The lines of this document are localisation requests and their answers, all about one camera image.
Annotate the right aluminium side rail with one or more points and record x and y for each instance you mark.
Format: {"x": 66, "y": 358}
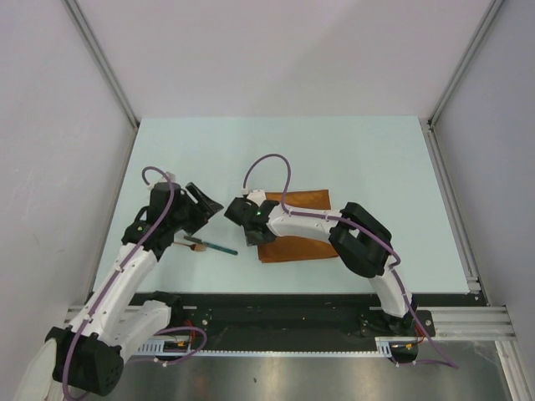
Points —
{"x": 453, "y": 212}

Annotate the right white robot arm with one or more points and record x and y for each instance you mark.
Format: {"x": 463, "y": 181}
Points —
{"x": 362, "y": 243}

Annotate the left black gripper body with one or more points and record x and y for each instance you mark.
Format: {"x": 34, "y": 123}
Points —
{"x": 179, "y": 219}

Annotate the left aluminium corner post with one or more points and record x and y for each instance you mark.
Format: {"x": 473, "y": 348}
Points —
{"x": 101, "y": 61}

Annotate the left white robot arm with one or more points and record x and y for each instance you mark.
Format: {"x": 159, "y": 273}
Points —
{"x": 94, "y": 348}

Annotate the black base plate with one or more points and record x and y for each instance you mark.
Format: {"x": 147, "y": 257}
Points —
{"x": 293, "y": 342}

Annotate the aluminium front rail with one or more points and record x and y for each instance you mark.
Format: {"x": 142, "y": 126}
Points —
{"x": 457, "y": 323}

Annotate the aluminium corner post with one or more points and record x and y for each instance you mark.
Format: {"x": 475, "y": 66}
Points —
{"x": 478, "y": 38}
{"x": 101, "y": 61}

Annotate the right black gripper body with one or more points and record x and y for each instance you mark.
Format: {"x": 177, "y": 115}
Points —
{"x": 247, "y": 229}

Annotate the white slotted cable duct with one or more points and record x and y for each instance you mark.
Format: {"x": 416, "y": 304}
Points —
{"x": 174, "y": 347}

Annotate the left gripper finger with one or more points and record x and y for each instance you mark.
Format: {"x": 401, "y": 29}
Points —
{"x": 195, "y": 221}
{"x": 207, "y": 206}

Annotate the orange cloth napkin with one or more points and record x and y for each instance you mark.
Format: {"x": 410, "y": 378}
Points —
{"x": 292, "y": 248}

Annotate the right aluminium corner post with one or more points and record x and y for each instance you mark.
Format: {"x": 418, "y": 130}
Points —
{"x": 478, "y": 38}

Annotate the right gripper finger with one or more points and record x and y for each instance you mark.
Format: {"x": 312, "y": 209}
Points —
{"x": 251, "y": 238}
{"x": 264, "y": 237}

